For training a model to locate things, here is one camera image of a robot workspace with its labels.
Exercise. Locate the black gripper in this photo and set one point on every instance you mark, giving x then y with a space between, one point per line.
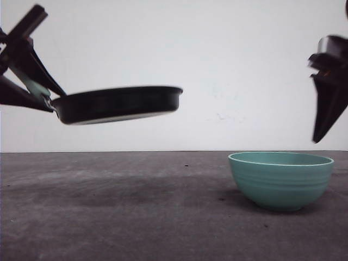
331 94
11 93

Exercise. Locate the black frying pan teal handle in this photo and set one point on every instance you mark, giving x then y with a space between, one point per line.
107 105

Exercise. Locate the teal ceramic bowl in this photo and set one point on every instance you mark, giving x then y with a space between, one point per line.
281 181

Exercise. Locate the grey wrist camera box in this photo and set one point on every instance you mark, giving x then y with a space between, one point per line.
323 44

